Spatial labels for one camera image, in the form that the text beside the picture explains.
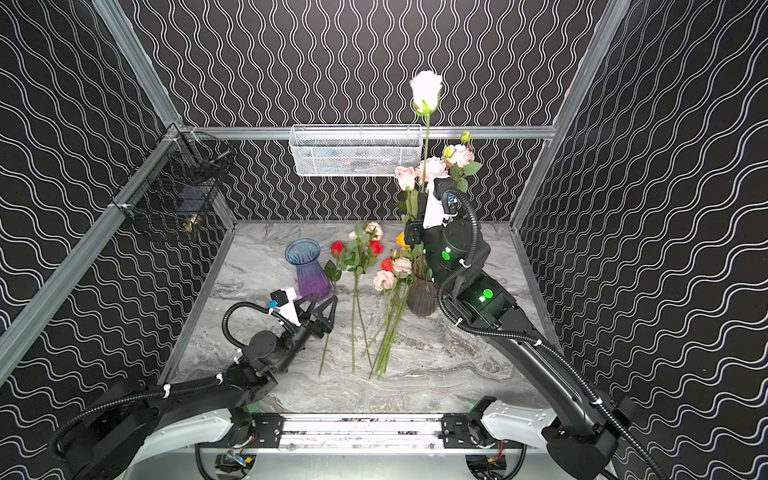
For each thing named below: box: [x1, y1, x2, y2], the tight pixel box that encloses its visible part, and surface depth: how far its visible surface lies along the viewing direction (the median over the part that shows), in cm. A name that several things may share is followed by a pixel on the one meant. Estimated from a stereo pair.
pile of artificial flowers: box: [345, 221, 421, 379], surface depth 100 cm
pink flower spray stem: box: [394, 130, 483, 221], surface depth 75 cm
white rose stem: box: [409, 70, 443, 193], surface depth 47 cm
